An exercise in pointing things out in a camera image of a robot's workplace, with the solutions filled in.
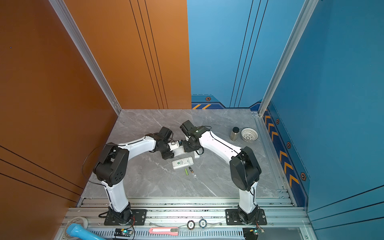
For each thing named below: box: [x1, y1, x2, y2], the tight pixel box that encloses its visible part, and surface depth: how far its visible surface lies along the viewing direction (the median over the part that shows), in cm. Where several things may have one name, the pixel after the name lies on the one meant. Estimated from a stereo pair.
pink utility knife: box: [149, 227, 179, 236], surface depth 71 cm
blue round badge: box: [198, 218, 208, 229], surface depth 73 cm
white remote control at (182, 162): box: [172, 156, 194, 170], surface depth 93 cm
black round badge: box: [187, 220, 196, 231], surface depth 73 cm
